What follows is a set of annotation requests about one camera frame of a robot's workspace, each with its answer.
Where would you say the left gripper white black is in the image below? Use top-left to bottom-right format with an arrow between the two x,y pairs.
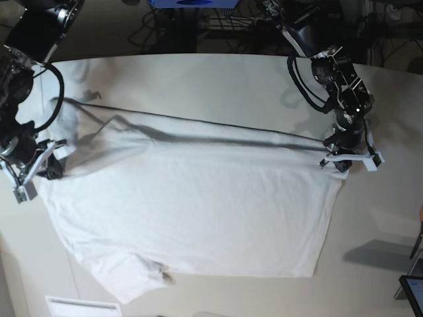
319,130 -> 385,172

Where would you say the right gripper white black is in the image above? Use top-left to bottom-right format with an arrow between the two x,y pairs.
1,138 -> 67,203

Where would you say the white T-shirt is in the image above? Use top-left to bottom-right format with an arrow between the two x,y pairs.
38,99 -> 347,304

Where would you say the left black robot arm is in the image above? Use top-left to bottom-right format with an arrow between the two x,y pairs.
261,1 -> 384,172

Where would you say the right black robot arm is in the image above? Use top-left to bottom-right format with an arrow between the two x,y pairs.
1,1 -> 84,203

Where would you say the white paper sheet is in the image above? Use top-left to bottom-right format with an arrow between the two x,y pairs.
46,296 -> 122,317

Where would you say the tablet on stand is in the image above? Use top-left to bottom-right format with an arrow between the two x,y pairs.
394,249 -> 422,317

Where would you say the blue box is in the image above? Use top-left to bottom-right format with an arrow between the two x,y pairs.
148,0 -> 239,9

